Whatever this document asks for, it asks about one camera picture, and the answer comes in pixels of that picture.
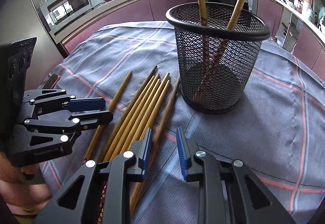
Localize bamboo chopstick red end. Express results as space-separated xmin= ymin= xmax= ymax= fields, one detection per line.
xmin=102 ymin=73 xmax=160 ymax=162
xmin=129 ymin=76 xmax=180 ymax=215
xmin=108 ymin=78 xmax=162 ymax=161
xmin=193 ymin=0 xmax=256 ymax=103
xmin=119 ymin=72 xmax=170 ymax=154
xmin=193 ymin=0 xmax=209 ymax=102
xmin=96 ymin=65 xmax=157 ymax=163
xmin=81 ymin=71 xmax=132 ymax=165

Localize pink base cabinets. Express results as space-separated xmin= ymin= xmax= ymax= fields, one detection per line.
xmin=54 ymin=0 xmax=324 ymax=78

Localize black mesh pen holder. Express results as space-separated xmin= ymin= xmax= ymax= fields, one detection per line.
xmin=166 ymin=2 xmax=271 ymax=114

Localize hand in pink sleeve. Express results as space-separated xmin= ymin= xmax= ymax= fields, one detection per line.
xmin=1 ymin=153 xmax=52 ymax=216

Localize black camera box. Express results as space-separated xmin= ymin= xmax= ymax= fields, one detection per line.
xmin=1 ymin=37 xmax=37 ymax=140

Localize white microwave oven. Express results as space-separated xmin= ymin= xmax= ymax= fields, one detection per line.
xmin=37 ymin=0 xmax=104 ymax=33

